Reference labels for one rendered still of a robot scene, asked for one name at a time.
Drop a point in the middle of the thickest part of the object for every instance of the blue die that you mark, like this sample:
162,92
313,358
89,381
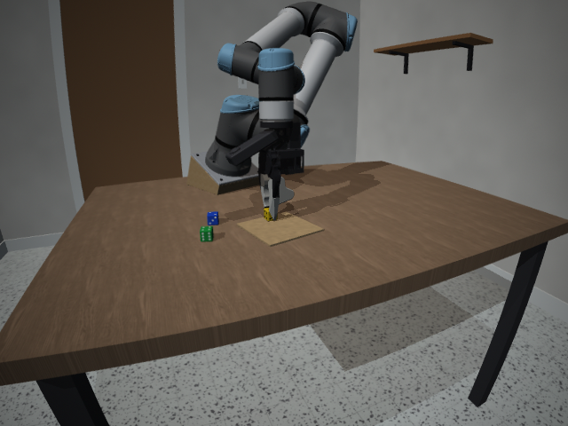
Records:
212,218

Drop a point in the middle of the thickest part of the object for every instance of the tan flat mat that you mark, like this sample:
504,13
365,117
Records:
286,228

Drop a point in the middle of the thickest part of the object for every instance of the green die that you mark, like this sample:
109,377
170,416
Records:
206,233

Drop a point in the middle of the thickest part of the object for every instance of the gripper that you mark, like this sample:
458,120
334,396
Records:
272,163

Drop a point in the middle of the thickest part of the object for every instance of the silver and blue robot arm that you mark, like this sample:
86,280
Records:
262,61

